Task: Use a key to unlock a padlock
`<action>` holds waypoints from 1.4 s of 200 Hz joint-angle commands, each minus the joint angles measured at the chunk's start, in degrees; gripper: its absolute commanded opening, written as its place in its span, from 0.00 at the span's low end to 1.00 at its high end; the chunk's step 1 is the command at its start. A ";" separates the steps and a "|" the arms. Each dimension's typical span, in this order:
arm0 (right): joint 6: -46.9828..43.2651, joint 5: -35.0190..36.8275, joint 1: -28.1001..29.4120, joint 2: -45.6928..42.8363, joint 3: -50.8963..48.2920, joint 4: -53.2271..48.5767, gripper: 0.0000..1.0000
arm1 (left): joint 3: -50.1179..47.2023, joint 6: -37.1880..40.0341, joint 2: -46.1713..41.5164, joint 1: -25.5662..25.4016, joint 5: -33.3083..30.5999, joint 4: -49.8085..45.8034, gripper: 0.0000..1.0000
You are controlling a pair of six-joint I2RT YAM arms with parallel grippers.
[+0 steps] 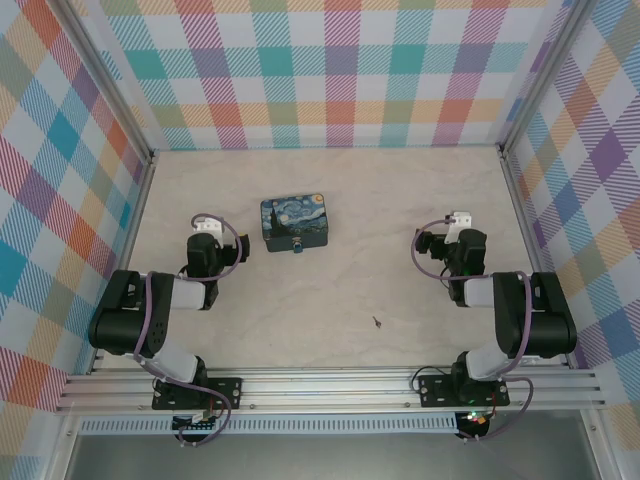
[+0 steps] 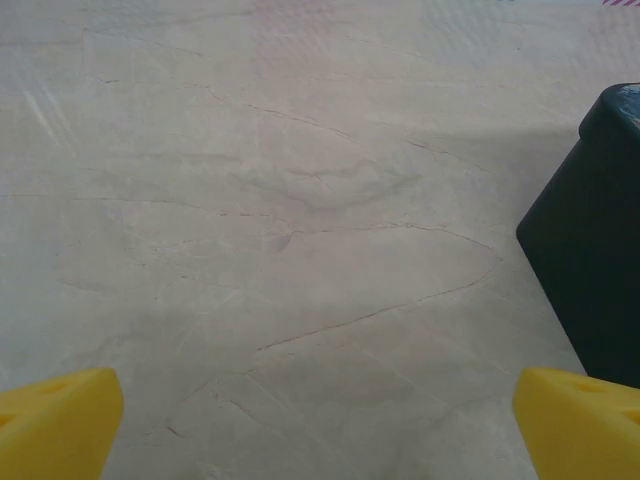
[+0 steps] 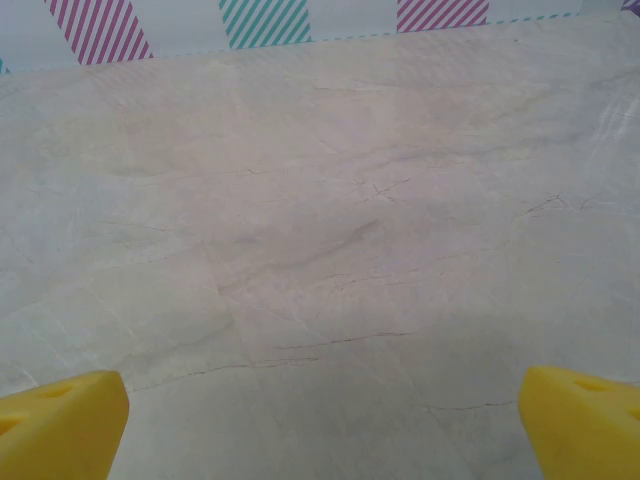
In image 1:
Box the small circuit board with lights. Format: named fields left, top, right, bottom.
left=459, top=409, right=491, bottom=429

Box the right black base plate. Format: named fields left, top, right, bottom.
left=417, top=373, right=511, bottom=409

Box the grey metal panel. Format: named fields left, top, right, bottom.
left=64, top=432, right=601, bottom=480

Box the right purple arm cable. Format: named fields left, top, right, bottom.
left=410, top=218, right=535, bottom=442

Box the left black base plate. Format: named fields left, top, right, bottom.
left=151, top=377, right=244, bottom=412

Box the aluminium frame post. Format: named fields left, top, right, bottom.
left=62, top=0, right=156, bottom=161
left=499, top=0, right=591, bottom=151

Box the starry night painted tin box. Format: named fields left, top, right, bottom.
left=259, top=193, right=330, bottom=254

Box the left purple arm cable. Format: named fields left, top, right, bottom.
left=132, top=213, right=251, bottom=448

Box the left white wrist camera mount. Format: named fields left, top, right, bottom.
left=193, top=214, right=224, bottom=236

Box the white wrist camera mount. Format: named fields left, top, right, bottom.
left=446, top=209, right=474, bottom=245
left=193, top=214, right=224, bottom=236

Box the aluminium table edge rail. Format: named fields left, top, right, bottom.
left=87, top=149, right=159, bottom=376

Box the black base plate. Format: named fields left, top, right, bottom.
left=417, top=373, right=511, bottom=409
left=151, top=377, right=244, bottom=412

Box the long aluminium base rail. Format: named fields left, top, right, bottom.
left=54, top=367, right=606, bottom=414

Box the white slotted cable duct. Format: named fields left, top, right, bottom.
left=79, top=413, right=461, bottom=435

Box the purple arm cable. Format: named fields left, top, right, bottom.
left=132, top=213, right=251, bottom=448
left=410, top=218, right=535, bottom=442

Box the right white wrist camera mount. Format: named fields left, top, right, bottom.
left=446, top=209, right=474, bottom=245

